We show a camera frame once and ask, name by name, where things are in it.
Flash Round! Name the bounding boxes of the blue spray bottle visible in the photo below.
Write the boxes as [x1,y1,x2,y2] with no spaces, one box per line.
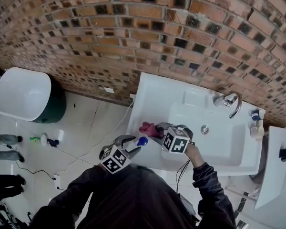
[126,136,149,153]

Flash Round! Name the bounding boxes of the black floor cable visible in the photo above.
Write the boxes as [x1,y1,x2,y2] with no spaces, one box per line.
[13,160,56,180]

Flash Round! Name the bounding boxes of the person's dark jacket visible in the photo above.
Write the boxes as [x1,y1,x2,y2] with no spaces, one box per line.
[28,162,237,229]

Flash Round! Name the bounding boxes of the person's right forearm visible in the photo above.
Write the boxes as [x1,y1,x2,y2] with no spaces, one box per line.
[184,143,206,168]

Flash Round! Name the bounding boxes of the blue and white jar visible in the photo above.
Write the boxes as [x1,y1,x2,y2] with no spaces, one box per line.
[251,109,266,122]

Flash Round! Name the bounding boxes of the red cloth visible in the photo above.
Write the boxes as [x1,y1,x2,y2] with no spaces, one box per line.
[139,121,166,139]

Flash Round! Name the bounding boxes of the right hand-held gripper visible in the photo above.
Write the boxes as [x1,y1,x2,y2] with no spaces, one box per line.
[154,122,194,155]

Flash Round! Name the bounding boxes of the white and green bathtub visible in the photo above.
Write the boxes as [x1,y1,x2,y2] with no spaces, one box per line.
[0,67,67,125]

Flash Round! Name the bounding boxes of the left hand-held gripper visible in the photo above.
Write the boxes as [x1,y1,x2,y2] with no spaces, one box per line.
[99,135,142,175]

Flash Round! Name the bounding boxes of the white wash basin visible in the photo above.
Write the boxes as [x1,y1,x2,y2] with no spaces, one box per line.
[126,72,266,177]

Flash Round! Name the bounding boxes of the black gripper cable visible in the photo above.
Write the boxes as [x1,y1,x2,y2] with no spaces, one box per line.
[176,142,196,193]

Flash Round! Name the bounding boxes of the chrome faucet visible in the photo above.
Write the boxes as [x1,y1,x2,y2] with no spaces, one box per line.
[213,92,243,120]

